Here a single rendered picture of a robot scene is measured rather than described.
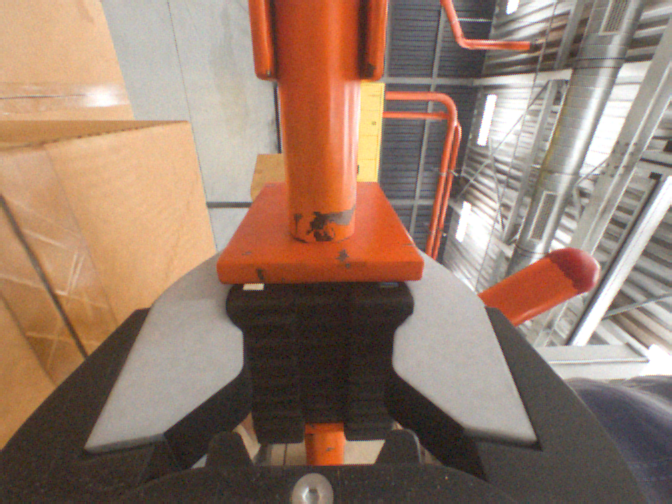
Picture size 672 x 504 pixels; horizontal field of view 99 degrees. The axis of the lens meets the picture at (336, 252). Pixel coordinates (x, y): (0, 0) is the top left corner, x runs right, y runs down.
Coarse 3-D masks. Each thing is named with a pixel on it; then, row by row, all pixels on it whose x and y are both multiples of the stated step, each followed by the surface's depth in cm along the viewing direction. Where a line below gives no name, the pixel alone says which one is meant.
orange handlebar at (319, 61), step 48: (288, 0) 6; (336, 0) 6; (384, 0) 6; (288, 48) 7; (336, 48) 6; (384, 48) 7; (288, 96) 7; (336, 96) 7; (288, 144) 8; (336, 144) 8; (288, 192) 9; (336, 192) 8; (336, 240) 9; (336, 432) 14
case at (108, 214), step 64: (0, 128) 19; (64, 128) 20; (128, 128) 20; (0, 192) 11; (64, 192) 14; (128, 192) 19; (192, 192) 29; (0, 256) 11; (64, 256) 14; (128, 256) 19; (192, 256) 28; (0, 320) 11; (64, 320) 14; (0, 384) 11; (0, 448) 11
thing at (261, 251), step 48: (240, 240) 9; (288, 240) 9; (384, 240) 9; (288, 288) 8; (336, 288) 8; (384, 288) 8; (288, 336) 8; (336, 336) 9; (384, 336) 8; (288, 384) 9; (336, 384) 10; (384, 384) 9; (288, 432) 10; (384, 432) 11
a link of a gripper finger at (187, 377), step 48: (192, 288) 9; (240, 288) 9; (144, 336) 7; (192, 336) 7; (240, 336) 7; (144, 384) 6; (192, 384) 6; (240, 384) 6; (96, 432) 5; (144, 432) 5; (192, 432) 6
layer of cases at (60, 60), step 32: (0, 0) 46; (32, 0) 52; (64, 0) 59; (96, 0) 67; (0, 32) 47; (32, 32) 52; (64, 32) 59; (96, 32) 67; (0, 64) 47; (32, 64) 52; (64, 64) 59; (96, 64) 67; (0, 96) 47; (32, 96) 52; (64, 96) 59; (96, 96) 67
